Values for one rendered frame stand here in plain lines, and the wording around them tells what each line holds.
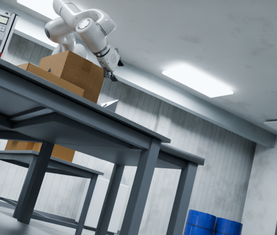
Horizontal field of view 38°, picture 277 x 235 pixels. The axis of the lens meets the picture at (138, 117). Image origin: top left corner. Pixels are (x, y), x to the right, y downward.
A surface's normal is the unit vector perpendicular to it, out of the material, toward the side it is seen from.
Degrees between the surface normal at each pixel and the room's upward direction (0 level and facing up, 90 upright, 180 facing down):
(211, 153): 90
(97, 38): 114
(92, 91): 90
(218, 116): 90
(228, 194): 90
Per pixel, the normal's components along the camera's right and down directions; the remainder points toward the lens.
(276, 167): -0.82, -0.34
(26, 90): 0.66, 0.00
